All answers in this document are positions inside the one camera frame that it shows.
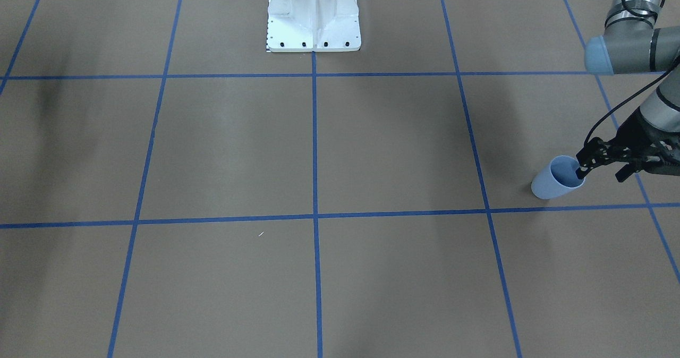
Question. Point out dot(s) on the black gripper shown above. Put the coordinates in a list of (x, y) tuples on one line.
[(633, 133)]

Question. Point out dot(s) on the white central column stand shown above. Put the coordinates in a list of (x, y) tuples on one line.
[(300, 26)]

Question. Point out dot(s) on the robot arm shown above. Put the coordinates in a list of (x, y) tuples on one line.
[(632, 43)]

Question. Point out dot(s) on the light blue cup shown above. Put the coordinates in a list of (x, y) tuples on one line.
[(557, 178)]

